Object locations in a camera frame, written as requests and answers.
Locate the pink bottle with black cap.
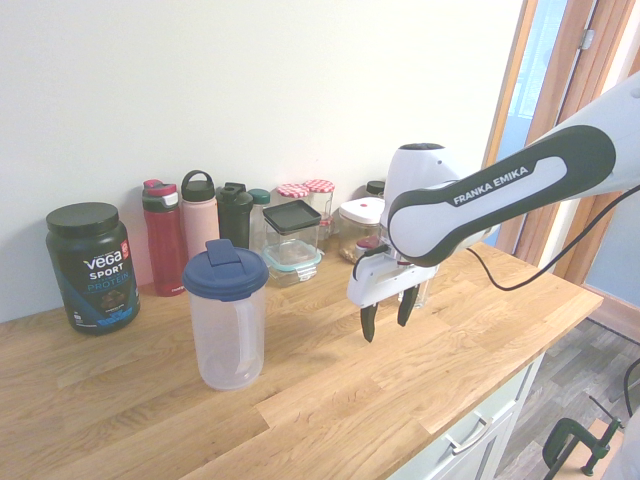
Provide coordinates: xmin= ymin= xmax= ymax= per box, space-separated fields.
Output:
xmin=180 ymin=169 xmax=225 ymax=291

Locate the black Vega protein tub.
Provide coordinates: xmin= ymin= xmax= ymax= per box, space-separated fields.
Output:
xmin=45 ymin=201 xmax=142 ymax=337

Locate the cereal canister with white lid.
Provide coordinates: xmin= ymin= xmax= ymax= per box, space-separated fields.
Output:
xmin=338 ymin=197 xmax=389 ymax=265

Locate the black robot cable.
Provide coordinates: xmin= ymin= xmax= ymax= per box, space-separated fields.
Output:
xmin=351 ymin=184 xmax=640 ymax=292

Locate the square container with black lid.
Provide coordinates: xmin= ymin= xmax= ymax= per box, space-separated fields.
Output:
xmin=261 ymin=200 xmax=323 ymax=251

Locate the red water bottle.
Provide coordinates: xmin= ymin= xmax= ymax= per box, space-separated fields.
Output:
xmin=141 ymin=179 xmax=190 ymax=298

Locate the dark green clamp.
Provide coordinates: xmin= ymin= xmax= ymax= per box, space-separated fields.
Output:
xmin=542 ymin=397 xmax=624 ymax=476

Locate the thick black base cable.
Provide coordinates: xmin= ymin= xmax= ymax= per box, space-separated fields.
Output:
xmin=621 ymin=355 xmax=640 ymax=426

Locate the silver cabinet handle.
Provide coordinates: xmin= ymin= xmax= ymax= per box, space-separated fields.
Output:
xmin=443 ymin=417 xmax=489 ymax=455

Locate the clear pitcher with blue lid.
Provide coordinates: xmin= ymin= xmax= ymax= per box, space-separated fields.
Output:
xmin=181 ymin=238 xmax=270 ymax=392

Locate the clear bottle with green lid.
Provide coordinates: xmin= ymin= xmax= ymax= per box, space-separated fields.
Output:
xmin=247 ymin=188 xmax=273 ymax=256

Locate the clear faceted drinking glass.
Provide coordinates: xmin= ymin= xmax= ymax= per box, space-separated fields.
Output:
xmin=398 ymin=278 xmax=434 ymax=309

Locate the pale kitchen cabinet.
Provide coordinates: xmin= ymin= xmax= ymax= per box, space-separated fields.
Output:
xmin=399 ymin=349 xmax=546 ymax=480

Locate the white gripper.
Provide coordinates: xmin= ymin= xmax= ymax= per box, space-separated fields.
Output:
xmin=346 ymin=251 xmax=441 ymax=344

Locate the black shaker bottle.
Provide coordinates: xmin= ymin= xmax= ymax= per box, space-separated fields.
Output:
xmin=216 ymin=182 xmax=255 ymax=251

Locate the tall jar red gingham lid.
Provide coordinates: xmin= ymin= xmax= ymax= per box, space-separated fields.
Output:
xmin=276 ymin=183 xmax=311 ymax=209
xmin=303 ymin=178 xmax=336 ymax=221

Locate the glass container teal clip lid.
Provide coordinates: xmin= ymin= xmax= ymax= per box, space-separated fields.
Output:
xmin=261 ymin=239 xmax=325 ymax=288

